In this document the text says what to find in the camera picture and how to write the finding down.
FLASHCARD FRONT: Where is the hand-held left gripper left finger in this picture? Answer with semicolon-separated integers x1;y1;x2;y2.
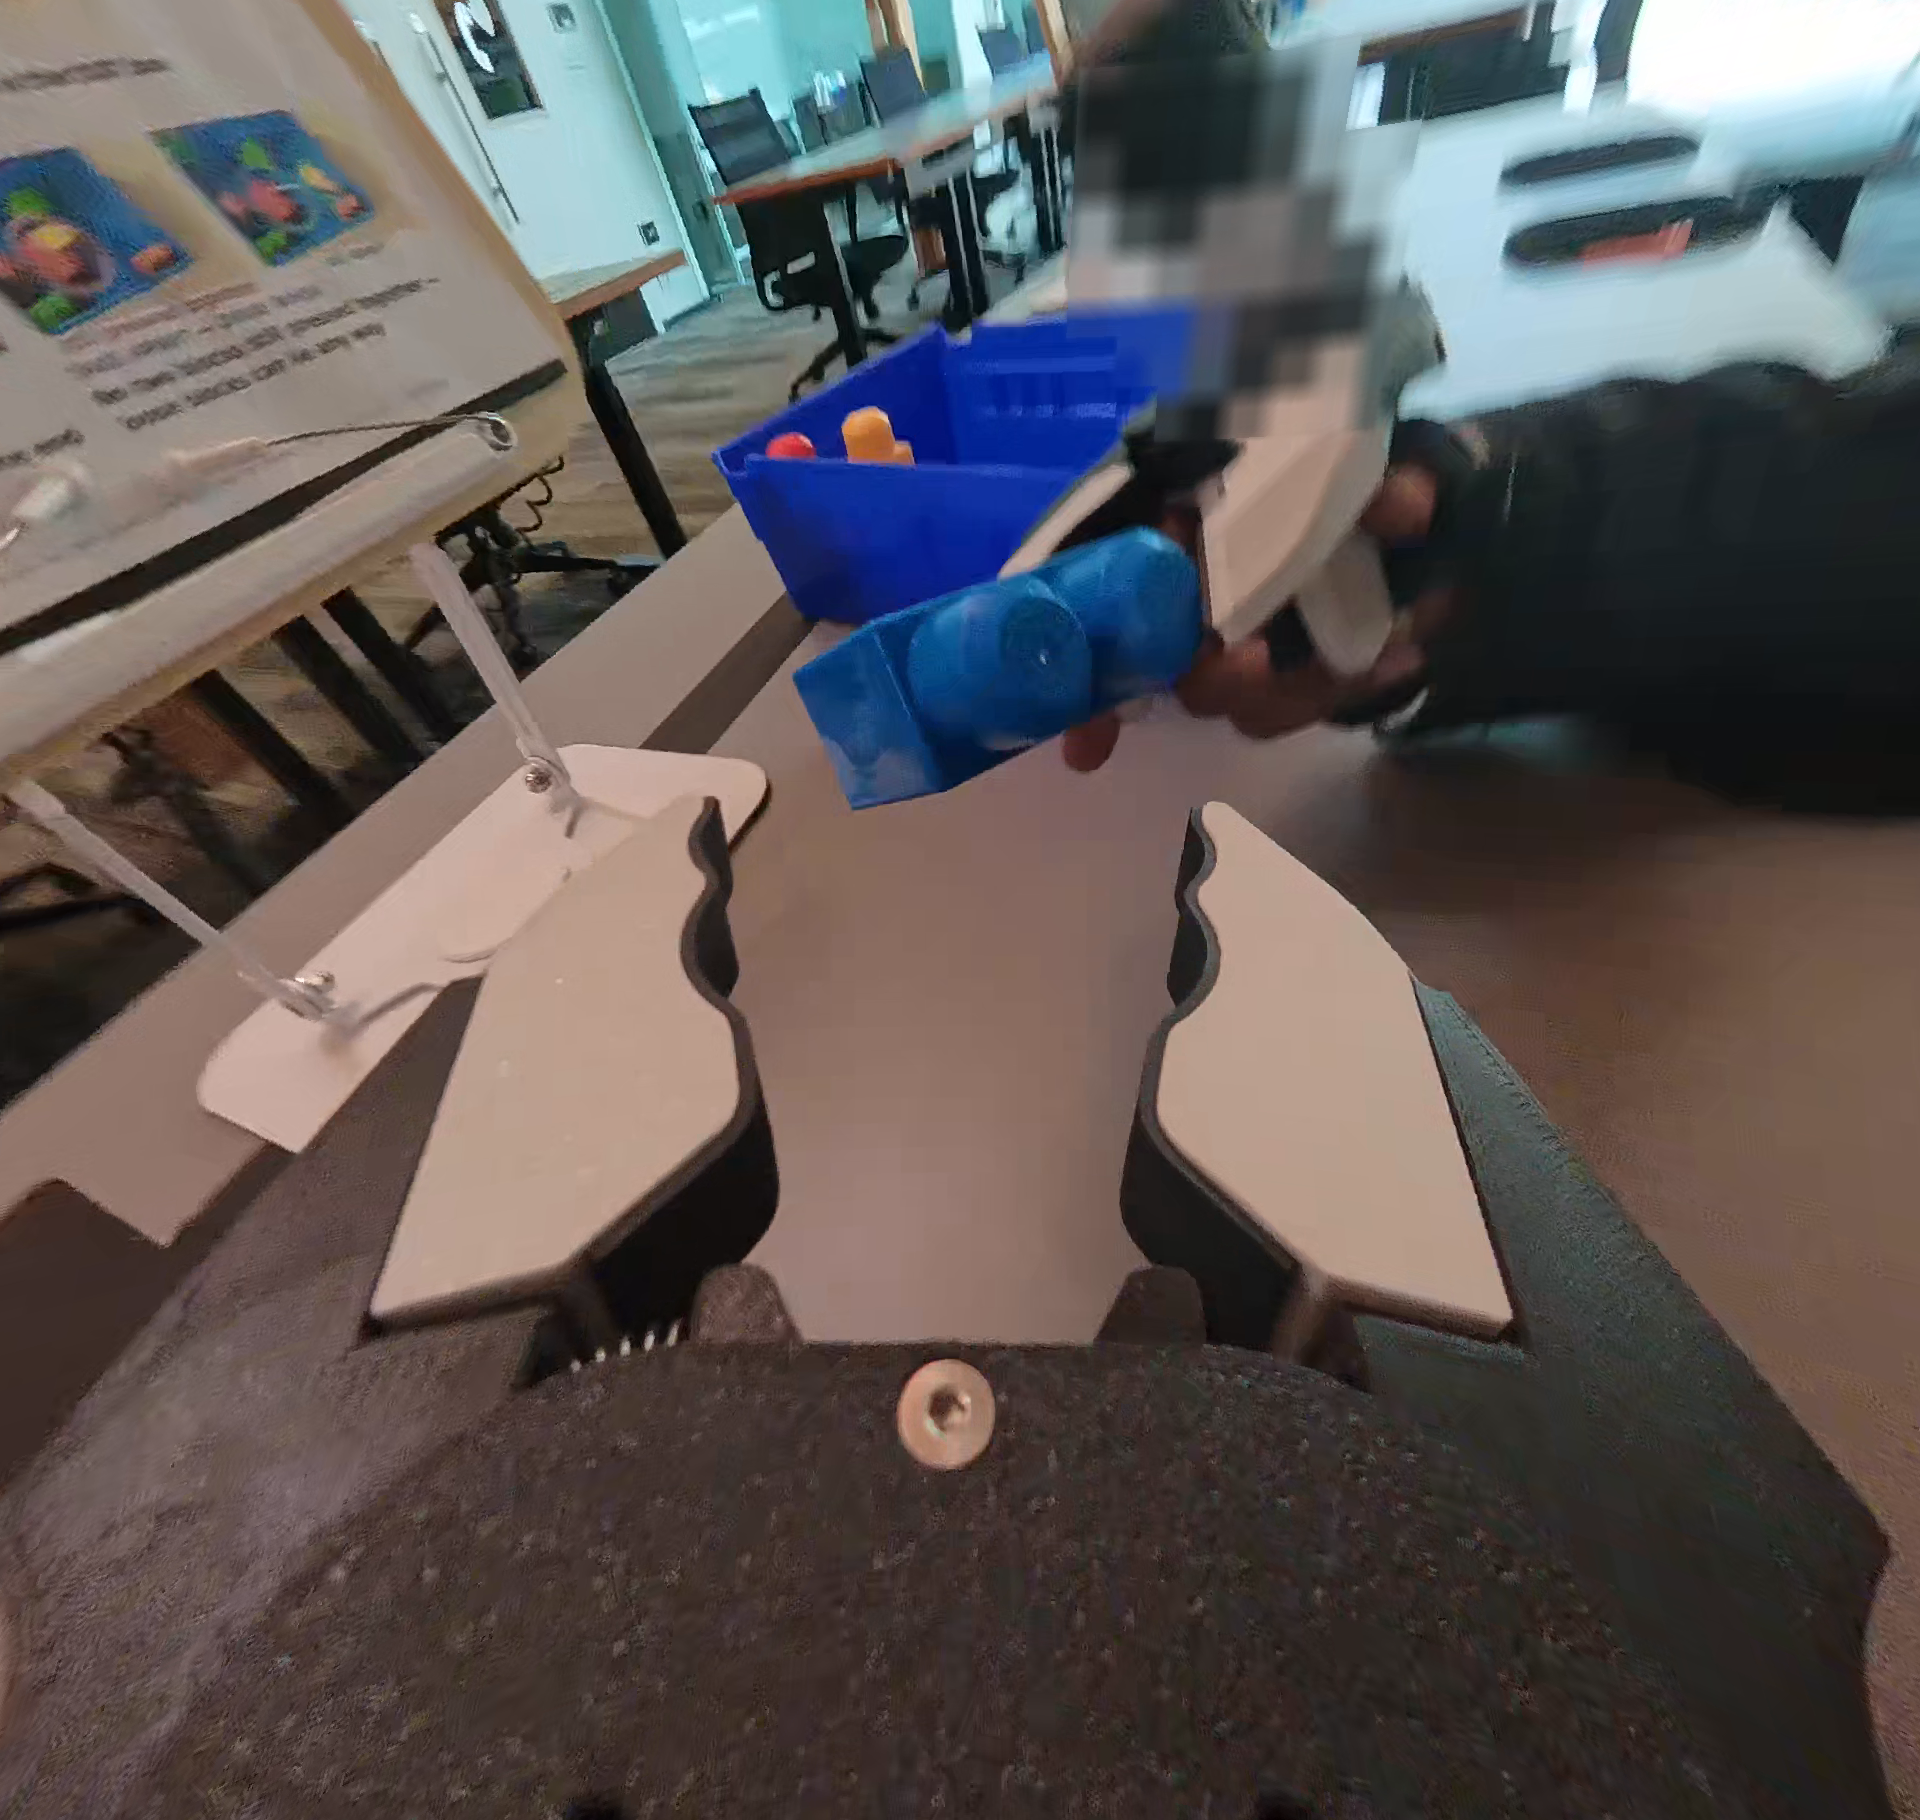
366;794;781;1350

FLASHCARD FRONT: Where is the blue two-stud mega block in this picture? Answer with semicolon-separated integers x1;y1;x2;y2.
789;526;1212;814

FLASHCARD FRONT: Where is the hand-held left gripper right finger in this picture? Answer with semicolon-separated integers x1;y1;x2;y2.
1119;801;1518;1353

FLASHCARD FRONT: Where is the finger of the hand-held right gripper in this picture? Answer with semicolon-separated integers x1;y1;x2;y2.
996;459;1149;580
1195;417;1359;648

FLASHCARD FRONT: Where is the person's right forearm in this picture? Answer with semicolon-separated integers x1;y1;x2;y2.
1371;357;1920;821

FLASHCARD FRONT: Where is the wooden top office desk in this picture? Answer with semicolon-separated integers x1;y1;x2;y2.
715;57;1076;370
531;249;695;567

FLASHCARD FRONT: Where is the white base document stand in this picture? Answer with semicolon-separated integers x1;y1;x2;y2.
0;0;771;1156

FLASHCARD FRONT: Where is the white slotted panel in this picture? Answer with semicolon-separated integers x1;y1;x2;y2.
1393;86;1896;423

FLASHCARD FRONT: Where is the printed instruction sheet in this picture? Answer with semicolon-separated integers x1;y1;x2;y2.
0;0;571;644

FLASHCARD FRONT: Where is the blue plastic bin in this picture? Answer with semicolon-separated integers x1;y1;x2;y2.
709;317;1188;631

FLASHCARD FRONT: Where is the black office chair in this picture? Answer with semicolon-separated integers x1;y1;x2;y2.
686;91;911;320

